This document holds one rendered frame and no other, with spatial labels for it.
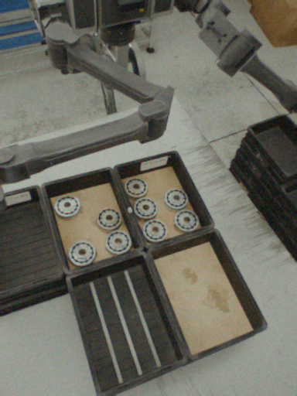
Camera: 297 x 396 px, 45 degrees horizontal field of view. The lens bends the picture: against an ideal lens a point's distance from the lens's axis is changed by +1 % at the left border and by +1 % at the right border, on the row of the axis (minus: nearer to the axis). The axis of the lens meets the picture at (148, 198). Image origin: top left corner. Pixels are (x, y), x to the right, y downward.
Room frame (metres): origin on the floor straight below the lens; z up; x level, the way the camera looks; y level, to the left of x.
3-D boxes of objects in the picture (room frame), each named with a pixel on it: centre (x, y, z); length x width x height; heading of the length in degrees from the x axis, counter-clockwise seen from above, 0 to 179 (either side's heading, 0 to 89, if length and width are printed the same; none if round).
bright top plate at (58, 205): (0.68, 0.32, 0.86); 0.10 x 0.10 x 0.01
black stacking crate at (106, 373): (0.27, 0.01, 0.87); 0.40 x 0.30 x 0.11; 29
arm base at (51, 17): (0.97, 0.36, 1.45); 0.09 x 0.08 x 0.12; 125
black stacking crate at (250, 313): (0.41, -0.25, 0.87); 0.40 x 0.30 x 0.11; 29
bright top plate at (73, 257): (0.49, 0.21, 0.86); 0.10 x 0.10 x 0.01
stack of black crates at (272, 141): (1.48, -0.74, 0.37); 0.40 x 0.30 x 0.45; 35
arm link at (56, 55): (0.89, 0.34, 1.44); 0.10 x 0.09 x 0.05; 35
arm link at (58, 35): (0.78, 0.18, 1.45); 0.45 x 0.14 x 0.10; 65
